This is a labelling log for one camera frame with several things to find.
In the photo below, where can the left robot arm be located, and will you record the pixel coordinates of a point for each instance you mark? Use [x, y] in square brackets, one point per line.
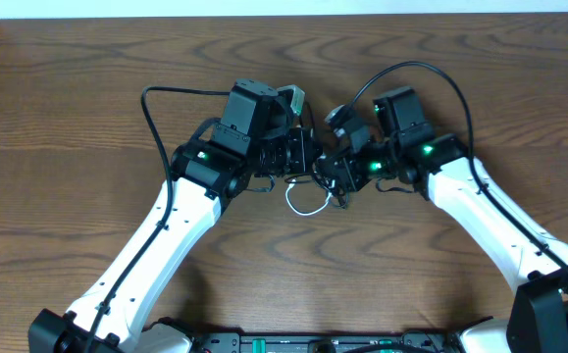
[255, 137]

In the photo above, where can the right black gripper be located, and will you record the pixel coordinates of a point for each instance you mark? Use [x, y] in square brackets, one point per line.
[347, 177]

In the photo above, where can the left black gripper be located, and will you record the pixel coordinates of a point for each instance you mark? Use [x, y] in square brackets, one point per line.
[298, 141]

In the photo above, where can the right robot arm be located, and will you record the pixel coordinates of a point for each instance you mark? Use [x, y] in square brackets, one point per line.
[533, 262]

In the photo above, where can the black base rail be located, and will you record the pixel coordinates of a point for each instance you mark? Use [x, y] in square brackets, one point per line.
[233, 342]

